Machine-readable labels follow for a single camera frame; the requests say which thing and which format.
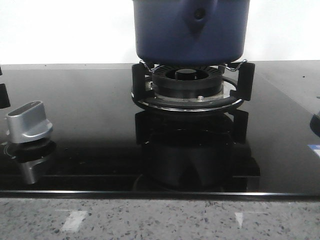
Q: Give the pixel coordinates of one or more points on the blue cooking pot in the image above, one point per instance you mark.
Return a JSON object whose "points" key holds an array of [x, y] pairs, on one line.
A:
{"points": [[190, 32]]}

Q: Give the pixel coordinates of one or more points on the right burner black head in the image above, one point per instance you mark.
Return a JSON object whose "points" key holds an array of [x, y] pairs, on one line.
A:
{"points": [[179, 82]]}

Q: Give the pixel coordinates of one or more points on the black glass gas cooktop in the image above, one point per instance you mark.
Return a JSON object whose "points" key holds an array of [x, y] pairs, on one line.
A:
{"points": [[103, 146]]}

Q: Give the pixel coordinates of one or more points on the right black pan support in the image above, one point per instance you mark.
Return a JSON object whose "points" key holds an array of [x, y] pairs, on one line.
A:
{"points": [[237, 83]]}

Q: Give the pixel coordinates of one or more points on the black pan support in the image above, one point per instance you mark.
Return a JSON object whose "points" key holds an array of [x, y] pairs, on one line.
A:
{"points": [[237, 83], [4, 97]]}

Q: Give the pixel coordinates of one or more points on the silver stove control knob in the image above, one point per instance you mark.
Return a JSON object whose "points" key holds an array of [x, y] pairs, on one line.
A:
{"points": [[28, 123]]}

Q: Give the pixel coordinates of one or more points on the dark round object at edge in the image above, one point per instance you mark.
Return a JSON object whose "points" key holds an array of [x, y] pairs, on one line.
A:
{"points": [[315, 124]]}

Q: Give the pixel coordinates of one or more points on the left black pan support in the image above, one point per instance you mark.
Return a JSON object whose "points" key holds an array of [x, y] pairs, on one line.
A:
{"points": [[4, 97]]}

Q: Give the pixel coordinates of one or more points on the blue white label sticker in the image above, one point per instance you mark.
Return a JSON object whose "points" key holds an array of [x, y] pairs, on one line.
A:
{"points": [[315, 148]]}

